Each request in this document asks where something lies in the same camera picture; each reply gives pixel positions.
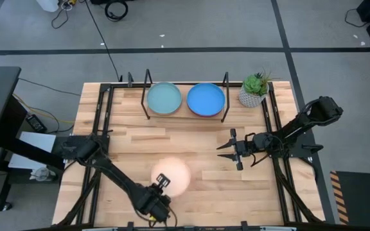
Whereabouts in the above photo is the coiled black cable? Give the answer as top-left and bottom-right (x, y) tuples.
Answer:
(104, 0), (129, 22)

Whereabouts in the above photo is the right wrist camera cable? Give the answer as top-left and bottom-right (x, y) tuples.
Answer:
(250, 153), (271, 168)

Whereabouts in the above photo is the white patterned plant pot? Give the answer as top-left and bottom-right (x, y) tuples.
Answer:
(238, 83), (270, 108)

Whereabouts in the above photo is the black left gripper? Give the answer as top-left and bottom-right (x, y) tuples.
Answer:
(138, 173), (172, 222)

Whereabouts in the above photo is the thin looped black cable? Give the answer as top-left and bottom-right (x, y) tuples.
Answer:
(50, 1), (73, 30)

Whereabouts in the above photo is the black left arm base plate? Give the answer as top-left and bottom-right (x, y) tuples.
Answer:
(51, 134), (109, 160)

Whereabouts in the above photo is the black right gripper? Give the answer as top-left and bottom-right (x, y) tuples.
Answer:
(216, 128), (256, 171)

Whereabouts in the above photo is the black equipment cable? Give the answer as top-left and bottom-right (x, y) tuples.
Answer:
(344, 8), (364, 28)

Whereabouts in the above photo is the white paper sheet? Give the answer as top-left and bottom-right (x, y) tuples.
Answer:
(8, 131), (57, 170)

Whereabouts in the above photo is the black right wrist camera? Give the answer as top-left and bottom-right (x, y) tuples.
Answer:
(243, 141), (255, 158)

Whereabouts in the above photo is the black wire dish rack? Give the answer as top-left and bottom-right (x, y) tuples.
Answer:
(141, 68), (231, 124)

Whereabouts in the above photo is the long black cable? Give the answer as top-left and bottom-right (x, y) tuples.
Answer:
(82, 0), (123, 83)

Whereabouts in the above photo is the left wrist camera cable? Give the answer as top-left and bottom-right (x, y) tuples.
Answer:
(168, 207), (179, 227)

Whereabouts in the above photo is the blue plate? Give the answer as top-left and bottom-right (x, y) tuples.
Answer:
(186, 82), (226, 117)

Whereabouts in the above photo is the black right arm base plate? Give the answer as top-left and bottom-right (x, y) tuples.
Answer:
(265, 133), (324, 160)

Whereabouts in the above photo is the black power adapter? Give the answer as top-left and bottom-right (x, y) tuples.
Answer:
(25, 114), (48, 133)

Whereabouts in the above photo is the black mat with hazard stripes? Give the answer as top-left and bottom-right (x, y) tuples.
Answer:
(329, 171), (370, 225)

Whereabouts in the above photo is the yellow cable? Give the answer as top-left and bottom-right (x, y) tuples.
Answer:
(13, 92), (76, 125)

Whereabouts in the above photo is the white container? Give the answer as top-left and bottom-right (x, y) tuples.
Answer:
(36, 0), (60, 13)

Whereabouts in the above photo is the black metal rig frame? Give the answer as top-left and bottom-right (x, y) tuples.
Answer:
(56, 72), (326, 231)

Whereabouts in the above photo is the cream plate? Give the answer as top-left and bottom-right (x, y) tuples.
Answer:
(150, 156), (192, 198)

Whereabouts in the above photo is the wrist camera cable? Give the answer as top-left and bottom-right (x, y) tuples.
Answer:
(250, 153), (271, 168)
(168, 207), (179, 227)

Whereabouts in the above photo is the light teal plate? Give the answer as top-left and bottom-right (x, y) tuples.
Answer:
(146, 81), (183, 116)

